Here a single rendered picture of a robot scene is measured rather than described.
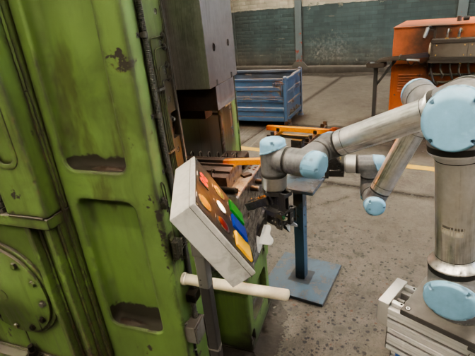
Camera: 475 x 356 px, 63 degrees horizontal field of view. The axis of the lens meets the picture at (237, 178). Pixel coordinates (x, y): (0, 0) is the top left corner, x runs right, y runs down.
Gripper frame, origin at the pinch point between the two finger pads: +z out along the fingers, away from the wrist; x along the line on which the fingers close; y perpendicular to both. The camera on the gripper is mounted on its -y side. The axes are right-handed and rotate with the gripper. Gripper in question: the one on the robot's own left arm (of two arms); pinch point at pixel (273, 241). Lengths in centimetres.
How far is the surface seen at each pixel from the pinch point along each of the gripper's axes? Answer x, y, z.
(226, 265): -23.5, 3.9, -6.5
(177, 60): 9, -50, -54
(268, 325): 38, -41, 93
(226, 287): -2.0, -24.4, 30.8
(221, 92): 24, -44, -39
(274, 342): 31, -31, 93
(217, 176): 17.8, -45.8, -4.5
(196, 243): -28.9, -0.5, -14.8
